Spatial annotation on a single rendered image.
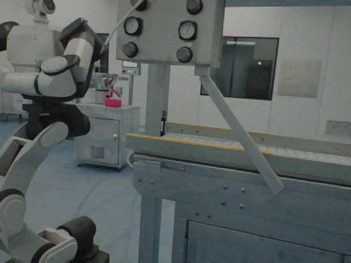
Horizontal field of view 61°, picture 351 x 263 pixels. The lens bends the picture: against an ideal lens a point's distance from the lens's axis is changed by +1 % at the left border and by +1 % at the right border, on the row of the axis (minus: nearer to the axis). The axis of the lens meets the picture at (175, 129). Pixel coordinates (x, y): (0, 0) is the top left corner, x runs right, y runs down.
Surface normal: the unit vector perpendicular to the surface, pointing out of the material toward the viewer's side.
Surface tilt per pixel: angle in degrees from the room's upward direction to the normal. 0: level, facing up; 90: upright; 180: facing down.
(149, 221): 90
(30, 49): 90
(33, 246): 90
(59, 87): 114
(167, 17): 90
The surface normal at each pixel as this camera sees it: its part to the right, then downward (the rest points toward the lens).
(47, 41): 0.27, 0.10
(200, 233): -0.31, 0.14
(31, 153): 0.68, 0.52
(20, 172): 0.87, 0.14
